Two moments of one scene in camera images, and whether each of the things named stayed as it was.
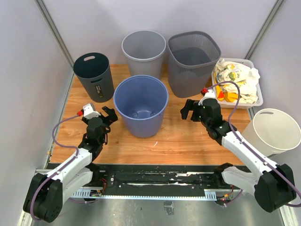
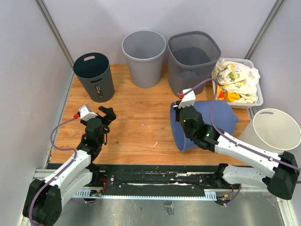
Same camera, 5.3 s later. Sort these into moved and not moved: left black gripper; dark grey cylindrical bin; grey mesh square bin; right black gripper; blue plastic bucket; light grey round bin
Moved: blue plastic bucket; right black gripper
Not moved: left black gripper; light grey round bin; dark grey cylindrical bin; grey mesh square bin
